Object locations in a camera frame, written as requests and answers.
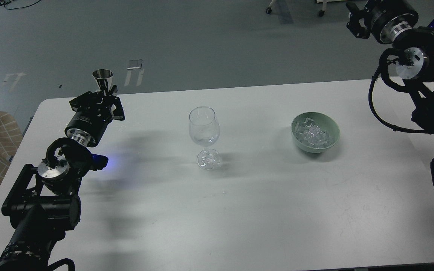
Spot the chair caster wheel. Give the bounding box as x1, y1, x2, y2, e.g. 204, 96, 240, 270
265, 0, 277, 14

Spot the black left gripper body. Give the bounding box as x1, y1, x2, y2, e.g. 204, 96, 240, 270
65, 99, 114, 148

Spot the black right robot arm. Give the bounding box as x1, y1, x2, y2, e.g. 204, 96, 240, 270
346, 0, 434, 134

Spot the clear wine glass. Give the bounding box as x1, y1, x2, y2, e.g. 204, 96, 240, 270
188, 106, 222, 171

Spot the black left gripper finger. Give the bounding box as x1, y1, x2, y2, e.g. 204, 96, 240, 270
107, 95, 125, 122
69, 91, 99, 113

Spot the green bowl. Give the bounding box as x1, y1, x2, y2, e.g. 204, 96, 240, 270
290, 112, 340, 153

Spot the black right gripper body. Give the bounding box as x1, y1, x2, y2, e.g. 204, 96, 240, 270
364, 0, 419, 44

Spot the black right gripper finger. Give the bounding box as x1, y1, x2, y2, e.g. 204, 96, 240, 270
346, 2, 372, 38

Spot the steel double jigger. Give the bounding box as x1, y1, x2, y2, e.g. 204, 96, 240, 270
92, 69, 118, 96

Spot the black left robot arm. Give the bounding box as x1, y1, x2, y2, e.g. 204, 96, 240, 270
0, 85, 125, 271

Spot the pile of ice cubes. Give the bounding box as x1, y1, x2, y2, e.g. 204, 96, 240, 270
294, 118, 334, 149

